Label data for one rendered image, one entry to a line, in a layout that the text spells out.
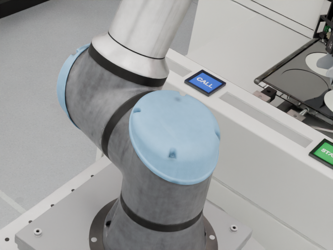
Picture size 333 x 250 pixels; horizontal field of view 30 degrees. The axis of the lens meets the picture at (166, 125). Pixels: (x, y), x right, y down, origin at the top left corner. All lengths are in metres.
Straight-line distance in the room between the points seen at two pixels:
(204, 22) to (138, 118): 1.11
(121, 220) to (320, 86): 0.63
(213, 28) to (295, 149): 0.85
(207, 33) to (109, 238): 1.08
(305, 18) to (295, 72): 0.33
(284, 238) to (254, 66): 0.50
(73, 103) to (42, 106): 1.73
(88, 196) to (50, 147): 1.44
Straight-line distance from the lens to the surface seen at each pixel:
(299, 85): 1.32
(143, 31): 0.81
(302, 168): 1.04
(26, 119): 2.53
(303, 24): 1.68
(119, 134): 0.79
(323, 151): 1.06
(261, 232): 1.16
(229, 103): 1.11
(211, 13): 1.82
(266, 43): 1.60
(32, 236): 0.92
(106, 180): 1.00
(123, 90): 0.82
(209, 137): 0.76
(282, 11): 1.69
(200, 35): 1.87
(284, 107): 1.33
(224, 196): 1.17
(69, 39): 3.03
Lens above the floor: 1.59
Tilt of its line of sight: 38 degrees down
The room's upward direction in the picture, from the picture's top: 11 degrees clockwise
